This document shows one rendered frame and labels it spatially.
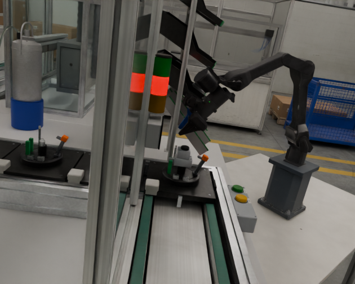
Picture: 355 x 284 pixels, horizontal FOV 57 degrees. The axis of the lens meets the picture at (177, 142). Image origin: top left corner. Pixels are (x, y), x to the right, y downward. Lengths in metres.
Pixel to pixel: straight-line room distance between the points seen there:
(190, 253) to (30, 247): 0.44
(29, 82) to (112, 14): 1.51
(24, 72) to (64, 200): 0.85
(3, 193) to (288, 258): 0.92
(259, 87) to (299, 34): 4.92
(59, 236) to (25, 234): 0.10
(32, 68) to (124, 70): 1.49
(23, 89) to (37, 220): 0.85
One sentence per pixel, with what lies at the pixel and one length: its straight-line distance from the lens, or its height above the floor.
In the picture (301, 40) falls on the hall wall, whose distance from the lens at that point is 10.07.
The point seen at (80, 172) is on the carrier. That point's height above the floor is 0.99.
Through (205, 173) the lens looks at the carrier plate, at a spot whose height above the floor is 0.97.
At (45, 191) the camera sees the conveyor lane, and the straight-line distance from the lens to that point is 1.13.
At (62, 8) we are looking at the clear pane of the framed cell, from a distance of 2.05.
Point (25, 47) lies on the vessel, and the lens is 1.77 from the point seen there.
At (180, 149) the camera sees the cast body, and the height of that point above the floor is 1.09.
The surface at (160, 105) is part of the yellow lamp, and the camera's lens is 0.90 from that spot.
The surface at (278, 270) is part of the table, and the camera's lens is 1.09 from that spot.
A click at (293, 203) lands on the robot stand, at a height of 0.92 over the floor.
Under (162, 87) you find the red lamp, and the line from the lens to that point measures 0.89.
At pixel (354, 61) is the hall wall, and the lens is 10.67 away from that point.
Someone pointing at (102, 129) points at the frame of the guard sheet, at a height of 1.40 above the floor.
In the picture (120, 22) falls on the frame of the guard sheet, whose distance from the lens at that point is 0.31.
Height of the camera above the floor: 1.51
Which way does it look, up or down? 20 degrees down
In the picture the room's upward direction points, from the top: 9 degrees clockwise
